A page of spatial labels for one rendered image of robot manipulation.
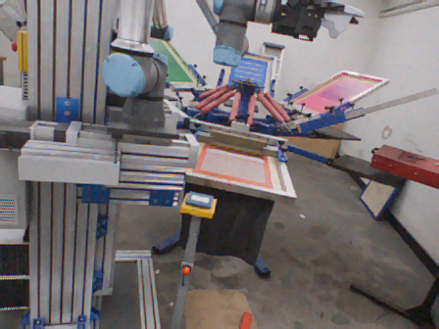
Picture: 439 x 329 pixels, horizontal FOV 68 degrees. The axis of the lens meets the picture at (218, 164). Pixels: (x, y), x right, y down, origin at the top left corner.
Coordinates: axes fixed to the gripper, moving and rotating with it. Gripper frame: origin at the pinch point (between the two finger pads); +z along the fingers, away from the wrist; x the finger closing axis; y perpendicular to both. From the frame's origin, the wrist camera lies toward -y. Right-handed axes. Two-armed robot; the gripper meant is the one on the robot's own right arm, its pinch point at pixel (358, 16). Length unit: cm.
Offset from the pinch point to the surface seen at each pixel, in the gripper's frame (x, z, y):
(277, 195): -53, -2, 63
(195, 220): -33, -33, 76
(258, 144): -110, -16, 50
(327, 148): -531, 110, 79
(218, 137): -108, -41, 51
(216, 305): -96, -18, 154
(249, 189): -52, -15, 63
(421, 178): -115, 83, 48
